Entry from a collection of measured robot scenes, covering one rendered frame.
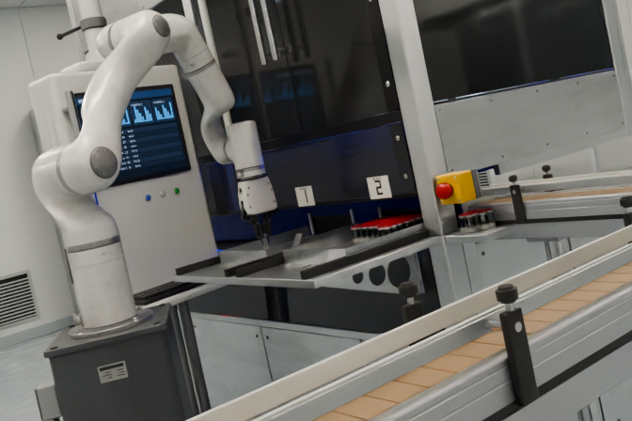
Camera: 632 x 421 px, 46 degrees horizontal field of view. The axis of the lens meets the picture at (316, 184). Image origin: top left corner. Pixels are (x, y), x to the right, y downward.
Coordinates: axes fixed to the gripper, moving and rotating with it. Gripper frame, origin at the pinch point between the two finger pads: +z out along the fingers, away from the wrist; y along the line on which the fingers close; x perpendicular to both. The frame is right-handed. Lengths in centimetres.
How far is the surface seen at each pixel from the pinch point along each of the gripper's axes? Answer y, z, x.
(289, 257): -7.0, 6.4, -20.9
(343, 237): 13.6, 5.7, -18.9
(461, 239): 19, 8, -57
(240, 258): -7.0, 6.6, 3.9
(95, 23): -13, -75, 55
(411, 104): 19, -26, -49
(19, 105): 91, -111, 506
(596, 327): -45, 5, -133
